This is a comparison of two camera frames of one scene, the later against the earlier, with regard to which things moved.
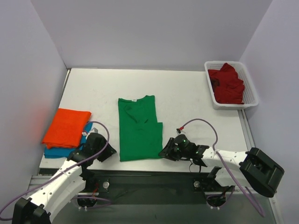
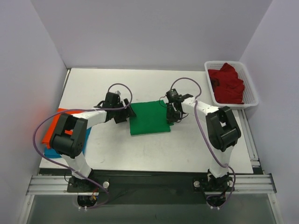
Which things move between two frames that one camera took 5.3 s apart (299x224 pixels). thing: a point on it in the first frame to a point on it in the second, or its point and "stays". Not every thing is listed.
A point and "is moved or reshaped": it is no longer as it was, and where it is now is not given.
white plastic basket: [249, 95] stays
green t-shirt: [141, 136] is moved or reshaped
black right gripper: [170, 150] to [173, 114]
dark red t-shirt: [228, 87] stays
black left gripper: [105, 152] to [124, 114]
